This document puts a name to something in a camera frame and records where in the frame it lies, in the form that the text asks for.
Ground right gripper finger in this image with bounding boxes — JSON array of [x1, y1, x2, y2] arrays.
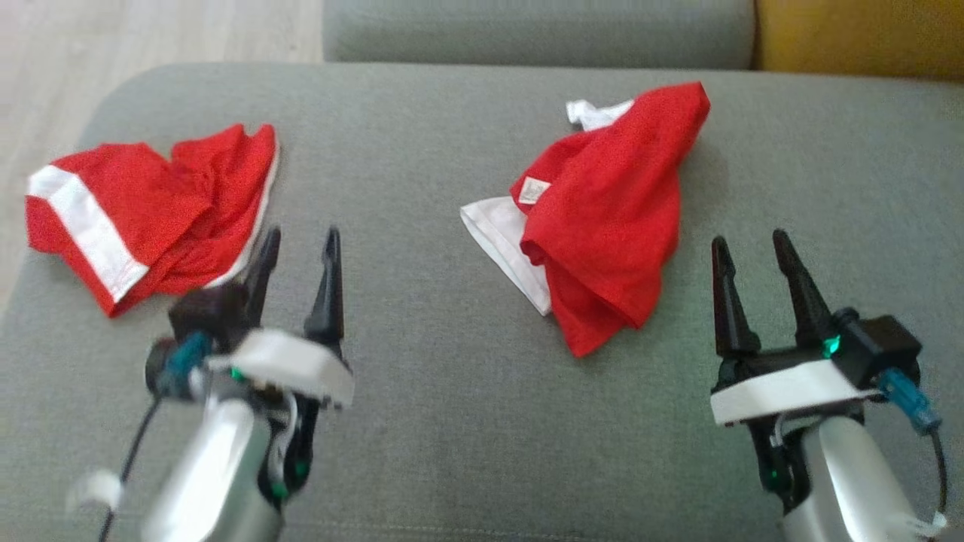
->
[[711, 236, 761, 359], [773, 229, 838, 352]]

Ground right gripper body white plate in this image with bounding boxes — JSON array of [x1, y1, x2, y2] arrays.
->
[[710, 345, 883, 514]]

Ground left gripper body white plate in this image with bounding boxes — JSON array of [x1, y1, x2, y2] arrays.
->
[[205, 328, 355, 499]]

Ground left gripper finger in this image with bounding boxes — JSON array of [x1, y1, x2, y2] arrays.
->
[[243, 227, 282, 326], [304, 227, 346, 361]]

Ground red shorts with white stripe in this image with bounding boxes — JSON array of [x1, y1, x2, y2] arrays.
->
[[25, 123, 281, 318], [459, 81, 711, 358]]

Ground grey sofa seat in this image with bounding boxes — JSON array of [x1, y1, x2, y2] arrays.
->
[[0, 62, 964, 542]]

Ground yellow cushion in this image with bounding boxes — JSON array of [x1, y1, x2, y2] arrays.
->
[[755, 0, 964, 82]]

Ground grey sofa back cushion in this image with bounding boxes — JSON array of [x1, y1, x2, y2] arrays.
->
[[322, 0, 756, 71]]

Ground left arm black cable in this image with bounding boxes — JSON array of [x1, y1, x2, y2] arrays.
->
[[96, 331, 213, 542]]

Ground white label on right cable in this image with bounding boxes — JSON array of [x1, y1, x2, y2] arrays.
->
[[902, 512, 951, 540]]

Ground white label on cable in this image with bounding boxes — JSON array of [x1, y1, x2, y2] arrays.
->
[[902, 512, 951, 540], [66, 470, 123, 514]]

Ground white label on left cable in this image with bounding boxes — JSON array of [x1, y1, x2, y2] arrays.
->
[[66, 470, 123, 514]]

